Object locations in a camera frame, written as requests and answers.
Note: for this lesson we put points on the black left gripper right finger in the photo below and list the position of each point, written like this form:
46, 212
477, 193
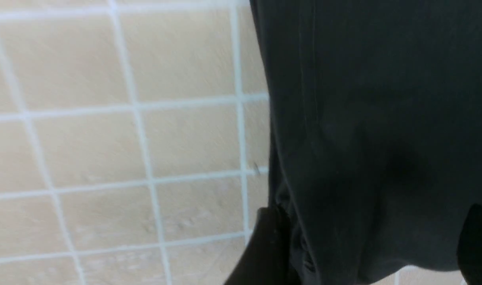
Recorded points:
469, 250

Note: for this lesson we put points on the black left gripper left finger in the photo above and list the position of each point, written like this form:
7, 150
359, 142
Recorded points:
265, 261

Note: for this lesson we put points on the dark gray long-sleeved shirt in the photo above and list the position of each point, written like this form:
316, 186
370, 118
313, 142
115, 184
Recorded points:
376, 131

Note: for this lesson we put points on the beige grid-pattern table mat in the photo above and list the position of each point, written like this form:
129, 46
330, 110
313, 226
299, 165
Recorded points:
134, 140

